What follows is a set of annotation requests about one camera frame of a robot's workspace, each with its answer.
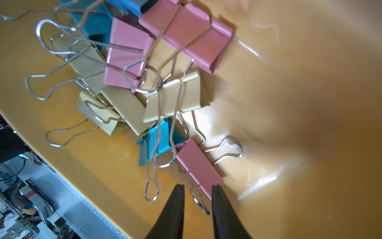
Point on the large pink binder clip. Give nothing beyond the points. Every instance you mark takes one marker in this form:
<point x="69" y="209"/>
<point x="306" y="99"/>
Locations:
<point x="128" y="42"/>

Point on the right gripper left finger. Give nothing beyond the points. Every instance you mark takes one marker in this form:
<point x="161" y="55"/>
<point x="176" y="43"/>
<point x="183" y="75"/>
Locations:
<point x="170" y="224"/>

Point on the pink binder clip in box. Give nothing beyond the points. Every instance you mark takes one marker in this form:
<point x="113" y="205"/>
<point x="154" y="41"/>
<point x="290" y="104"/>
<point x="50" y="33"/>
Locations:
<point x="190" y="31"/>

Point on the cream binder clip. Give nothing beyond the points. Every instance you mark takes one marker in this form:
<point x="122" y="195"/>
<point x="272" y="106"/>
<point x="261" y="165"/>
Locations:
<point x="178" y="96"/>
<point x="124" y="110"/>

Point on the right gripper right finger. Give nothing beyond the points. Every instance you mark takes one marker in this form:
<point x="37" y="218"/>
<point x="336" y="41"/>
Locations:
<point x="226" y="224"/>

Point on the yellow plastic storage box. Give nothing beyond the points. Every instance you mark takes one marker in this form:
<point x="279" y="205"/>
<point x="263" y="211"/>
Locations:
<point x="300" y="87"/>

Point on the cream binder clip lower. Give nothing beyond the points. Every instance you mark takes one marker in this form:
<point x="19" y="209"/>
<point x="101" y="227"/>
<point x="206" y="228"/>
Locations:
<point x="124" y="110"/>

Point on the teal binder clip in box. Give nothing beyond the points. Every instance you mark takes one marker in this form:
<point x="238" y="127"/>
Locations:
<point x="153" y="144"/>

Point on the blue binder clip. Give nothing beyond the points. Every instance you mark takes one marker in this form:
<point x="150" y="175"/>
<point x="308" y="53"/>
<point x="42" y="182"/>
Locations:
<point x="133" y="7"/>

